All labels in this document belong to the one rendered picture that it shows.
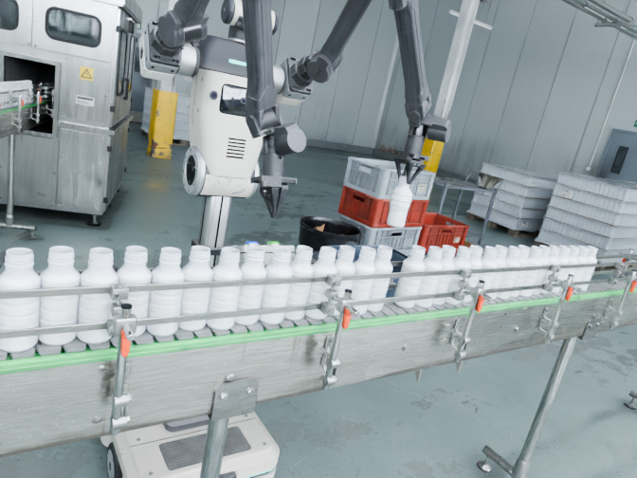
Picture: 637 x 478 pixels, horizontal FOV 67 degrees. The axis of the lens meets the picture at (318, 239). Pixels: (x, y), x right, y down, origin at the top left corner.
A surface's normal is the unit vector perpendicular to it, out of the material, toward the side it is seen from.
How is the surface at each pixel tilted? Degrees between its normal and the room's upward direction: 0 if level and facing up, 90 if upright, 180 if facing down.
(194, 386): 90
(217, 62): 90
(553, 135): 90
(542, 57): 90
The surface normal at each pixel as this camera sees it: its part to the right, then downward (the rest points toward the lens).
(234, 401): 0.53, 0.34
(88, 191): 0.27, 0.28
